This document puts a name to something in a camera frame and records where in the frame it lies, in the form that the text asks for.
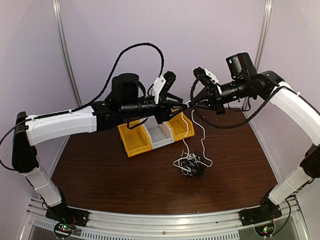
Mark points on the aluminium frame post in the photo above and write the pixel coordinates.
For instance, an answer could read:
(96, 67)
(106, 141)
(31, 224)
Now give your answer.
(65, 53)
(264, 32)

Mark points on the right yellow plastic bin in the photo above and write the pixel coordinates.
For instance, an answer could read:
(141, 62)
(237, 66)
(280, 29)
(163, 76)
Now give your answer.
(181, 126)

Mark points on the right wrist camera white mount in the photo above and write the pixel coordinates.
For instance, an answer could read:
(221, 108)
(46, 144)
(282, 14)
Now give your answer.
(207, 78)

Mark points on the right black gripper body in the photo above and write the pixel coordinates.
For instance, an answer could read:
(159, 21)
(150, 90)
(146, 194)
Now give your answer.
(217, 102)

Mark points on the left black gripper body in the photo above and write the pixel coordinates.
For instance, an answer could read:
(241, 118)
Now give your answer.
(161, 115)

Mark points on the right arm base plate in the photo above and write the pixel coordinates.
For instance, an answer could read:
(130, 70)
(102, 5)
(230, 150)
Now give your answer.
(256, 215)

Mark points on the front aluminium rail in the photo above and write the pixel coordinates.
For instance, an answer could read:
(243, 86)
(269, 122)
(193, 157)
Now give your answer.
(221, 225)

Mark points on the left yellow plastic bin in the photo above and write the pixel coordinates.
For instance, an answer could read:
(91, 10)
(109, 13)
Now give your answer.
(136, 141)

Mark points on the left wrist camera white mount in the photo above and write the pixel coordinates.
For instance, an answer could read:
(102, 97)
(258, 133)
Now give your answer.
(162, 84)

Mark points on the right round controller board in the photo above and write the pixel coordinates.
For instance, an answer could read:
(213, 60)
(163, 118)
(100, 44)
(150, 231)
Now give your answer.
(265, 230)

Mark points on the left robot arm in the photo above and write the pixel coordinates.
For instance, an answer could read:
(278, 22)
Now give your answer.
(122, 104)

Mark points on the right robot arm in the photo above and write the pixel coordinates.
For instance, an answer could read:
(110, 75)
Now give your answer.
(248, 83)

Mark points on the right aluminium frame post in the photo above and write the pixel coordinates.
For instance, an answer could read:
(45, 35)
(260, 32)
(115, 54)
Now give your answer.
(264, 32)

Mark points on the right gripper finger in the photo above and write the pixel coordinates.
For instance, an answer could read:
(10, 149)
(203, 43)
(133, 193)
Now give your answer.
(202, 105)
(204, 96)

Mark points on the round controller board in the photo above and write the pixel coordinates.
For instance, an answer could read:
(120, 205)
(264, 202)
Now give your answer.
(265, 230)
(63, 230)

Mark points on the left round controller board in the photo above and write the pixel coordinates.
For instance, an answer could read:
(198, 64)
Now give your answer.
(63, 230)

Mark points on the yellow plastic bin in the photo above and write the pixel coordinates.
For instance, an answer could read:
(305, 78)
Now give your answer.
(181, 126)
(136, 141)

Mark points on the white plastic bin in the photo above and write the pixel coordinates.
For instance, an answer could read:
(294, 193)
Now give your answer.
(160, 135)

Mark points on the left aluminium frame post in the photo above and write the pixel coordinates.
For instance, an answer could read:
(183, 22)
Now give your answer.
(65, 53)

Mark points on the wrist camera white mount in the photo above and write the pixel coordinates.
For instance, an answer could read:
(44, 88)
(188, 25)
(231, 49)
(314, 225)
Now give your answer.
(207, 78)
(162, 84)

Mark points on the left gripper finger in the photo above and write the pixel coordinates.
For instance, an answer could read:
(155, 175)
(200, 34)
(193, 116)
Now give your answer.
(177, 109)
(173, 101)

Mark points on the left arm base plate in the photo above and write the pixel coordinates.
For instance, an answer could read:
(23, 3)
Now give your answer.
(68, 215)

